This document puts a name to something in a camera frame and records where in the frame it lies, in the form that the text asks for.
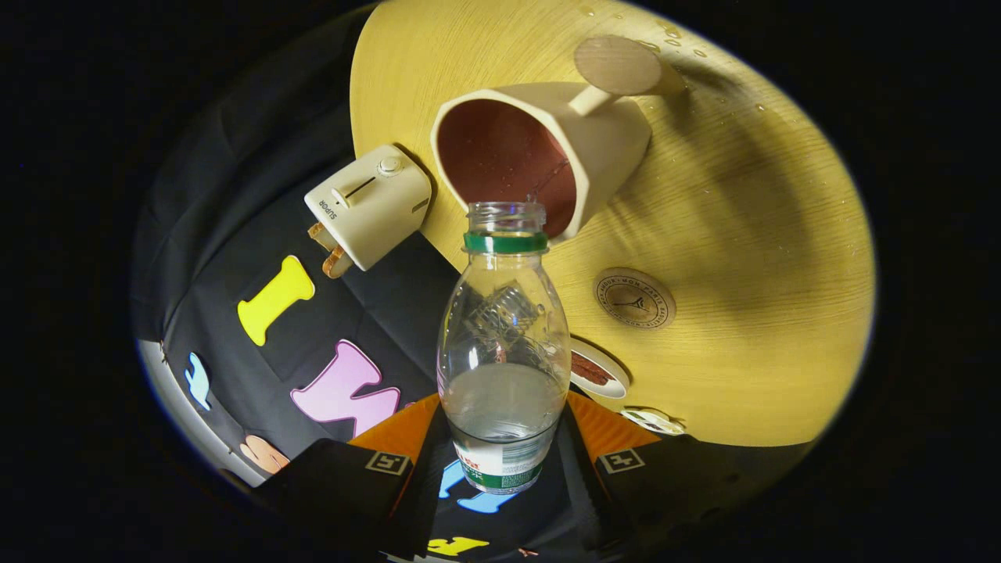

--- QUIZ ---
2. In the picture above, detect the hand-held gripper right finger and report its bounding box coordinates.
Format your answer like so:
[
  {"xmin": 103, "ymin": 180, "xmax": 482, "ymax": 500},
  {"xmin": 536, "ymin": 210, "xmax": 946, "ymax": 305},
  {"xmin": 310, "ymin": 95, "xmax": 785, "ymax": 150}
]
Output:
[{"xmin": 555, "ymin": 391, "xmax": 759, "ymax": 558}]

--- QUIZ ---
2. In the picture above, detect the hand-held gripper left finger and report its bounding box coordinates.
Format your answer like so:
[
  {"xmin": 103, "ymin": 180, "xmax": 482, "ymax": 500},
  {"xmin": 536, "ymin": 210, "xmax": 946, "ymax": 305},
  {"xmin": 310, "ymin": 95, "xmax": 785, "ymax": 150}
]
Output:
[{"xmin": 254, "ymin": 393, "xmax": 450, "ymax": 560}]

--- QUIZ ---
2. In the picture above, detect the clear plastic juice bottle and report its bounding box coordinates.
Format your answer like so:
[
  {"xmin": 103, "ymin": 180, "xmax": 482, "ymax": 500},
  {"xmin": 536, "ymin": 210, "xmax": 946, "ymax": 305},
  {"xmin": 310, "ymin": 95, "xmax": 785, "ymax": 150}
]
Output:
[{"xmin": 436, "ymin": 201, "xmax": 572, "ymax": 496}]

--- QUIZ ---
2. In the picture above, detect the round cork coaster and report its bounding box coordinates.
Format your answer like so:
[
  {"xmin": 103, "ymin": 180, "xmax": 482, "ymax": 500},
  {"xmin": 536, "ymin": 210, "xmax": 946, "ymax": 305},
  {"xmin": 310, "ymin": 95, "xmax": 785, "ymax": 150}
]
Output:
[{"xmin": 593, "ymin": 267, "xmax": 676, "ymax": 330}]

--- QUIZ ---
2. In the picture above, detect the cream cup with wooden handle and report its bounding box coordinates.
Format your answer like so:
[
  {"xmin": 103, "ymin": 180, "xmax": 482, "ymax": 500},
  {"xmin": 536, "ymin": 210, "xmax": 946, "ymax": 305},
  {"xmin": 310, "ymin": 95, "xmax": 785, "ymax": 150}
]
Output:
[{"xmin": 431, "ymin": 35, "xmax": 687, "ymax": 241}]

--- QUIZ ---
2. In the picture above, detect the white divided seed tray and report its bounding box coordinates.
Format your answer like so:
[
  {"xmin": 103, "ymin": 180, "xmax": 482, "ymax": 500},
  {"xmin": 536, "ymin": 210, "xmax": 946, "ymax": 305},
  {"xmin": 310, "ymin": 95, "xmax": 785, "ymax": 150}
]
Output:
[{"xmin": 619, "ymin": 407, "xmax": 687, "ymax": 436}]

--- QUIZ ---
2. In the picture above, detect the round beige plate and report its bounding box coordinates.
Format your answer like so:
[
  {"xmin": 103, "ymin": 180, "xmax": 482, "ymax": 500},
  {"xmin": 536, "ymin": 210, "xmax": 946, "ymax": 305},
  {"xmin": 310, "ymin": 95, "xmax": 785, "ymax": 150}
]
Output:
[{"xmin": 569, "ymin": 336, "xmax": 631, "ymax": 400}]

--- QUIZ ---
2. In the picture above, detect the brown sausage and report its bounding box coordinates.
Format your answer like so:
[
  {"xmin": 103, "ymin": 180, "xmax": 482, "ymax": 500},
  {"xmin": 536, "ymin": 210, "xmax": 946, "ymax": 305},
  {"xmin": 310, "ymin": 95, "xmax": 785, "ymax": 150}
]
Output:
[{"xmin": 571, "ymin": 352, "xmax": 615, "ymax": 386}]

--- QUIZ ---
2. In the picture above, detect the black backdrop cloth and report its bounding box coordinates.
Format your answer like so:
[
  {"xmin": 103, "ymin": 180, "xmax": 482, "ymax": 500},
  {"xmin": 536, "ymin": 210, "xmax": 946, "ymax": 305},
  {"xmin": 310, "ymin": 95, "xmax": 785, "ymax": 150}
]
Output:
[{"xmin": 131, "ymin": 8, "xmax": 814, "ymax": 563}]

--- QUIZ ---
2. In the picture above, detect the bread slice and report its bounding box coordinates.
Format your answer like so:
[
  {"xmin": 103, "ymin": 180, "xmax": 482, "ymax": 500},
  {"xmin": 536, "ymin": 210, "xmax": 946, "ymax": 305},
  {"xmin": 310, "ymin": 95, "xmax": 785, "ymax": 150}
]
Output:
[{"xmin": 307, "ymin": 222, "xmax": 354, "ymax": 280}]

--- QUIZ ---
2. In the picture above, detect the wooden table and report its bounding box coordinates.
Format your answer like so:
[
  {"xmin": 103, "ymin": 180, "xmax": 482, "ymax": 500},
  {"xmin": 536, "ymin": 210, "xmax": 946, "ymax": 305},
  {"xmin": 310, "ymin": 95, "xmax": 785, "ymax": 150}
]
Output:
[{"xmin": 350, "ymin": 0, "xmax": 877, "ymax": 448}]

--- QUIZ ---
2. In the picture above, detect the white toaster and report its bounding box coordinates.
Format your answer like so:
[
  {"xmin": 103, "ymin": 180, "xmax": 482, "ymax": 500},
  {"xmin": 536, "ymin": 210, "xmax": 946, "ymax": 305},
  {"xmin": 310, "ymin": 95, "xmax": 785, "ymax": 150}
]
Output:
[{"xmin": 304, "ymin": 144, "xmax": 432, "ymax": 272}]

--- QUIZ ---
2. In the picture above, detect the metal wire basket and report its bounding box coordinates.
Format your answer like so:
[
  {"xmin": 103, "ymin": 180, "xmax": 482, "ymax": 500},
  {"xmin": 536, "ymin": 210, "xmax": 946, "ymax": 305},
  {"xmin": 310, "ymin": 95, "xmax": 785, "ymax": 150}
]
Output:
[{"xmin": 465, "ymin": 283, "xmax": 544, "ymax": 345}]

